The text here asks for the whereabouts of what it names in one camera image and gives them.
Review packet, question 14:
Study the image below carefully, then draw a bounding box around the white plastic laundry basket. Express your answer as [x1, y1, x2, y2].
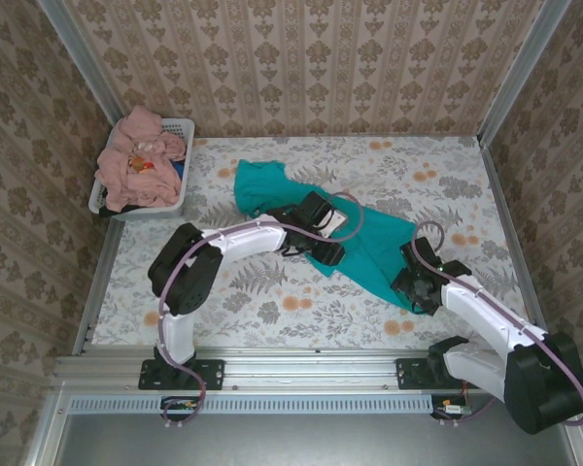
[87, 117, 196, 222]

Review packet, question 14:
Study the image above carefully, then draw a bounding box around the teal t-shirt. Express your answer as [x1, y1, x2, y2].
[232, 158, 419, 315]

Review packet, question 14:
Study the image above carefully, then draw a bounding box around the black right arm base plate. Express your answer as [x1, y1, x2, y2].
[395, 357, 487, 391]

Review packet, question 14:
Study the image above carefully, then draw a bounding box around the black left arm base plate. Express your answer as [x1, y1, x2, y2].
[138, 357, 225, 391]

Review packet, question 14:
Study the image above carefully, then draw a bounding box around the floral table cover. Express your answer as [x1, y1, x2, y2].
[90, 135, 538, 350]

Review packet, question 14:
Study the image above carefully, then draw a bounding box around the grey metal base panel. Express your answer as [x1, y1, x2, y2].
[26, 391, 583, 466]

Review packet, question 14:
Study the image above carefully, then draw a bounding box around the aluminium frame post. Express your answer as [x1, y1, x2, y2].
[37, 0, 125, 128]
[479, 0, 572, 143]

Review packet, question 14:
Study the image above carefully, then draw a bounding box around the grey slotted cable duct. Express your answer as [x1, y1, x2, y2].
[70, 395, 436, 415]

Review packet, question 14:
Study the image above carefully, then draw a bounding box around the aluminium mounting rail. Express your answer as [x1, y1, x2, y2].
[52, 347, 555, 392]

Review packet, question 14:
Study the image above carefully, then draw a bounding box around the black garment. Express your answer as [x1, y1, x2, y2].
[98, 203, 142, 218]

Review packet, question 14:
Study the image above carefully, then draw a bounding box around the pink t-shirt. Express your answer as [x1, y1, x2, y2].
[94, 105, 189, 214]

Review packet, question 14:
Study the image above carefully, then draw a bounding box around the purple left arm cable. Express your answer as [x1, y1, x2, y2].
[157, 191, 365, 431]

